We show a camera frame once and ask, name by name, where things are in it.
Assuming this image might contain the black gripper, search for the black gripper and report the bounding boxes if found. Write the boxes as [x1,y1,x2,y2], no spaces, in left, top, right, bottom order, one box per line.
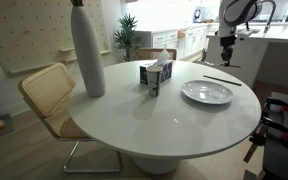
[219,34,237,66]

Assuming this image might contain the white patterned paper cup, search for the white patterned paper cup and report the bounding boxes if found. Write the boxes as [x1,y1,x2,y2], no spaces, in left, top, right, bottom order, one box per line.
[146,65,164,98]

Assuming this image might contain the white round plate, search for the white round plate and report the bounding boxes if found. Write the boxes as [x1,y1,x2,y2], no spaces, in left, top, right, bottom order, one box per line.
[179,79,235,105]

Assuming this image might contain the white kitchen island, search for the white kitchen island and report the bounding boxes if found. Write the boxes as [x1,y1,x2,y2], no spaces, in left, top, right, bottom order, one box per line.
[205,23,288,89]

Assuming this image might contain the black chopsticks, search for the black chopsticks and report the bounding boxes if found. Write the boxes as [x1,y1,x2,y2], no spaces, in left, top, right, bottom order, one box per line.
[202,74,243,87]

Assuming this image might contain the countertop kettle appliance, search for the countertop kettle appliance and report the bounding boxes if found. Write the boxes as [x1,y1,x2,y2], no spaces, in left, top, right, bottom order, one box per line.
[193,8,206,24]

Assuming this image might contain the purple patterned tissue box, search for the purple patterned tissue box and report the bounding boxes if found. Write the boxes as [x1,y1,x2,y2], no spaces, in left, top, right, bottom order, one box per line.
[139,59,174,85]

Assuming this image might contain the chrome kitchen faucet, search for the chrome kitchen faucet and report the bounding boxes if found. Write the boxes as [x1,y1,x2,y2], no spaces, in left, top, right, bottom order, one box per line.
[258,0,278,34]

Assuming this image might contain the white tissue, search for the white tissue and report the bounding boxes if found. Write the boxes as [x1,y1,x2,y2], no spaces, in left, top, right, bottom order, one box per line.
[155,49,171,67]

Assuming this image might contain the white kitchen cabinets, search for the white kitchen cabinets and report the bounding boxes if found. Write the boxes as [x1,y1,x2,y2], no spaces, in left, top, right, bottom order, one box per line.
[135,21,220,61]

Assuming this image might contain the black orange clamp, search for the black orange clamp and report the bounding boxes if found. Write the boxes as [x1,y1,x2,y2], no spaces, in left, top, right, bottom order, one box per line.
[266,96,288,113]
[261,116,288,143]

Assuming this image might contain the wooden cane back chair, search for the wooden cane back chair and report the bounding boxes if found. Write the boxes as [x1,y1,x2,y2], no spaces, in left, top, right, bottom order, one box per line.
[136,47,178,62]

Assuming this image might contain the green potted plant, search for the green potted plant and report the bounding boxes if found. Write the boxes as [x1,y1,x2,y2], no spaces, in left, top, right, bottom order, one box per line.
[113,13,144,63]

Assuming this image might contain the black robot cart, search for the black robot cart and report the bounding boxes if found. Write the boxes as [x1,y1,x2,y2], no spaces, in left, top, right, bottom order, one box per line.
[243,91,288,180]

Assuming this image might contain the tall white vase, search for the tall white vase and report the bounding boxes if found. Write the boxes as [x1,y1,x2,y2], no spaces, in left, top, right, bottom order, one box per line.
[70,4,107,98]

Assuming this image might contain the wooden pegboard with shelves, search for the wooden pegboard with shelves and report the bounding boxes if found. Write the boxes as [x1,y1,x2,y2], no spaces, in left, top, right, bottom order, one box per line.
[0,0,113,76]

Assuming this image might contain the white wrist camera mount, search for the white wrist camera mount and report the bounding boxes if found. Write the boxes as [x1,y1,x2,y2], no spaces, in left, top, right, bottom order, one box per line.
[236,29,252,38]

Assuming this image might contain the white table pedestal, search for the white table pedestal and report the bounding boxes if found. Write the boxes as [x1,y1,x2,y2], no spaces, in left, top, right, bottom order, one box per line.
[130,154,182,175]

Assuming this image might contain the wicker chair with chrome frame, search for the wicker chair with chrome frame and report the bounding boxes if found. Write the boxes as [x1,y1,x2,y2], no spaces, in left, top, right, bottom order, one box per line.
[17,62,123,174]

